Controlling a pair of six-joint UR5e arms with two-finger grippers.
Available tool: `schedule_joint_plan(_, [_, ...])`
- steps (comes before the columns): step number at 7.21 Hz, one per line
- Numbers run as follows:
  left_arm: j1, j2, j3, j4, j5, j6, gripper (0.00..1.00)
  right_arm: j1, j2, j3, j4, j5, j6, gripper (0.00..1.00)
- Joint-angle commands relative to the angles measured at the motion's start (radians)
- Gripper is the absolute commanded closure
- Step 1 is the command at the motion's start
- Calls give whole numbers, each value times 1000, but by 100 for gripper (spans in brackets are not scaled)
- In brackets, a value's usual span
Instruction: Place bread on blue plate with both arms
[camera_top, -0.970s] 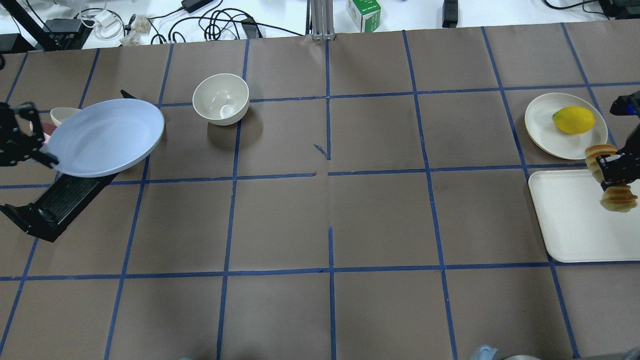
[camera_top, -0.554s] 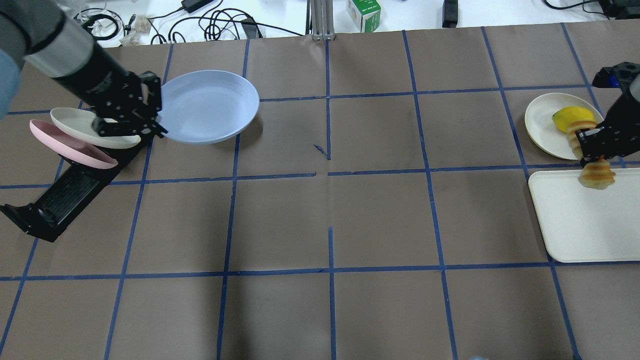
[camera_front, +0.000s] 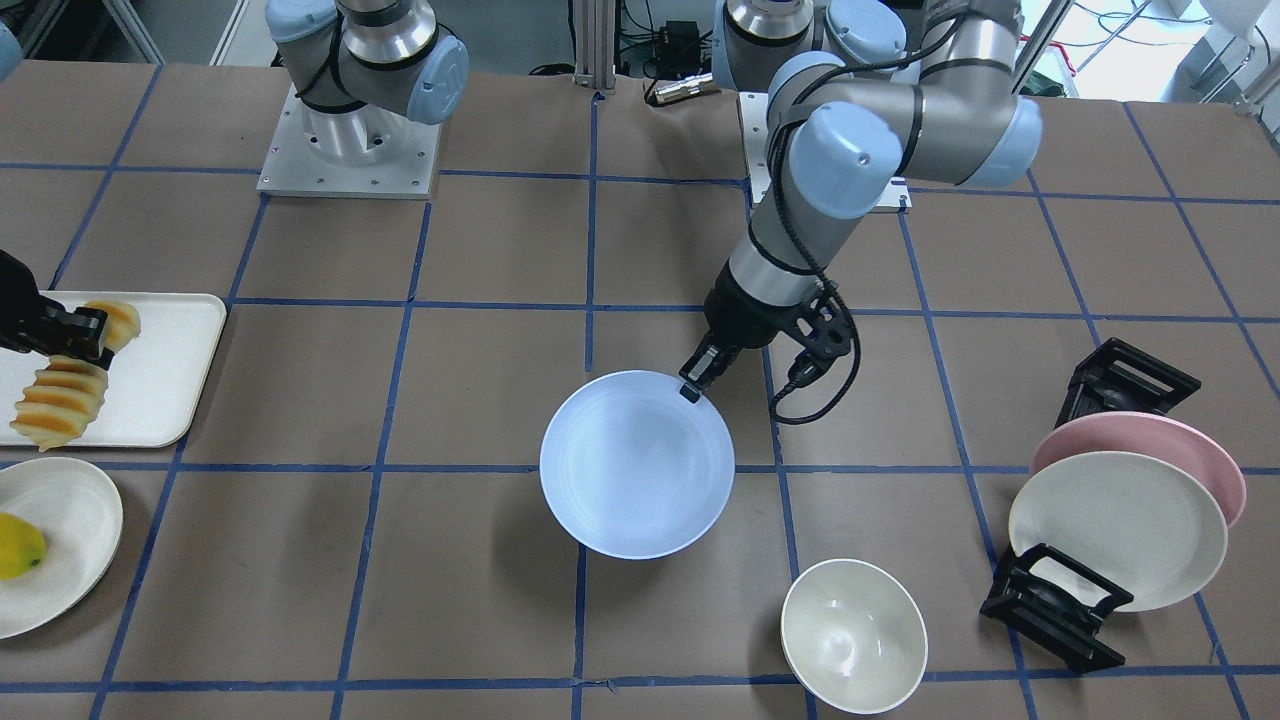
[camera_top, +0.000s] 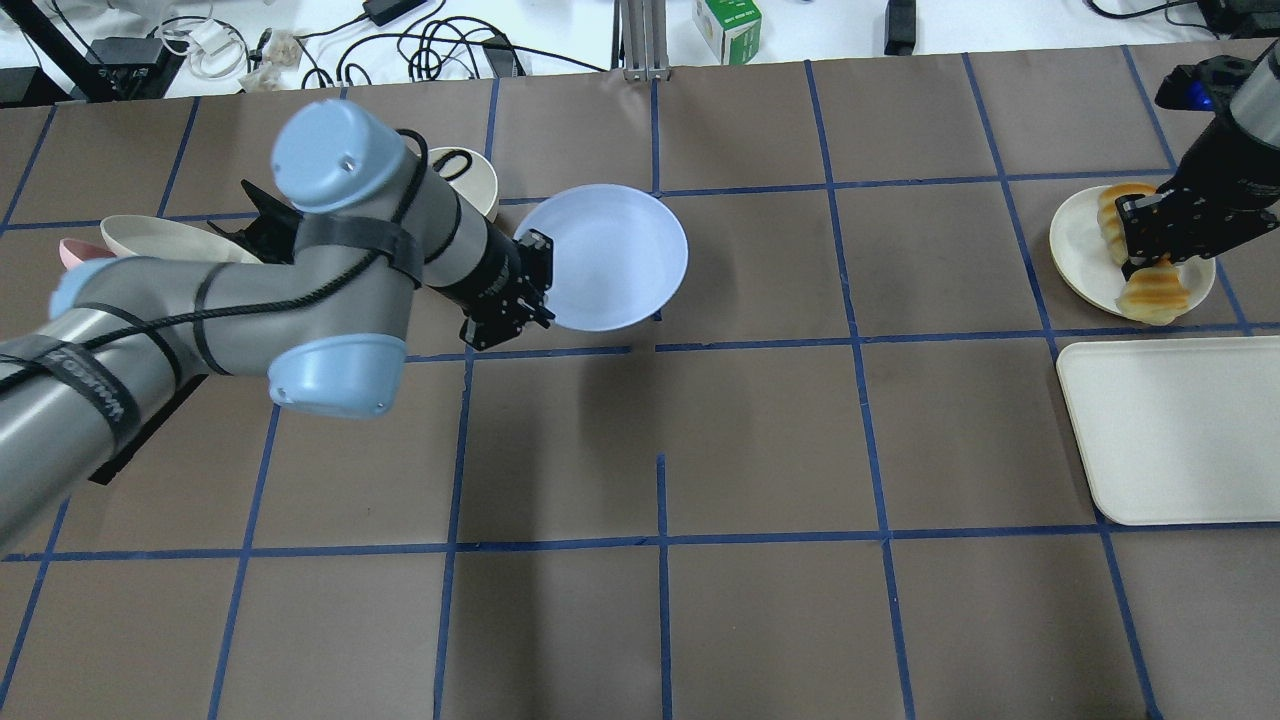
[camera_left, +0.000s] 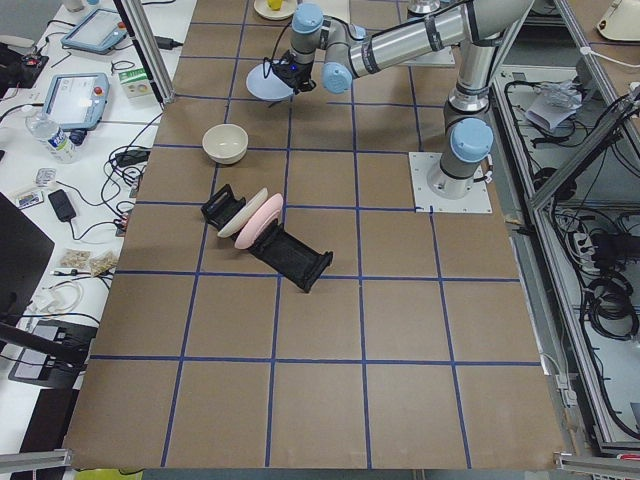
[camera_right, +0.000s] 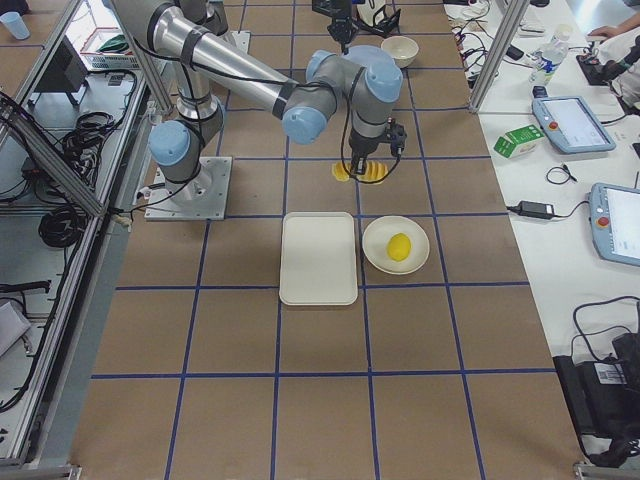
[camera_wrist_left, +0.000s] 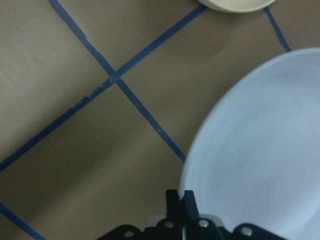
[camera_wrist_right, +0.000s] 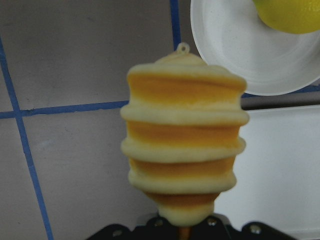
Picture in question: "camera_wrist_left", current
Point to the blue plate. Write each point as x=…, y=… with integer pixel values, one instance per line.
x=256, y=157

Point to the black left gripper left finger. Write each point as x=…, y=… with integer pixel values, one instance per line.
x=173, y=207

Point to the cream bowl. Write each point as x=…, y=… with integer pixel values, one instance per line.
x=236, y=6

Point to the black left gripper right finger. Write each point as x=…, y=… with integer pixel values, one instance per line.
x=189, y=209

